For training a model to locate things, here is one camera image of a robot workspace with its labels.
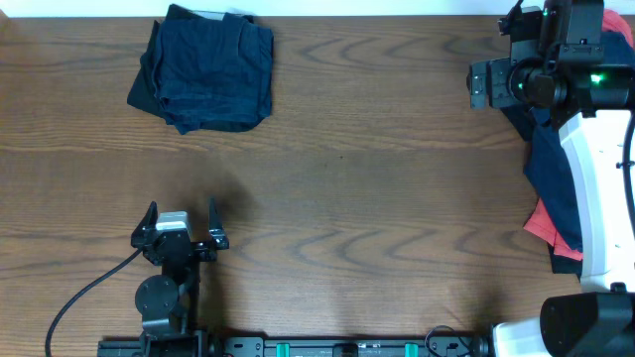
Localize red garment in pile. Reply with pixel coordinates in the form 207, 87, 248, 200
524, 10, 634, 265

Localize black garment under pile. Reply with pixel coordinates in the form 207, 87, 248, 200
548, 246, 582, 279

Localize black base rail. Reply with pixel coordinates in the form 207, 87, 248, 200
96, 334, 494, 357

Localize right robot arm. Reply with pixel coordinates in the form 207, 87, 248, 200
466, 0, 634, 356

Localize navy blue garment in pile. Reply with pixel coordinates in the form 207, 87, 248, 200
500, 29, 635, 253

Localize folded black shorts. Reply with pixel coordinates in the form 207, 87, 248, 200
126, 3, 257, 133

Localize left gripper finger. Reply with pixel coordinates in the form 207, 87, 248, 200
131, 201, 158, 238
208, 197, 226, 242

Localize navy blue shorts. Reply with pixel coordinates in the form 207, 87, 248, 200
152, 13, 274, 135

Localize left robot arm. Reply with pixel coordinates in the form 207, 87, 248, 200
131, 199, 229, 340

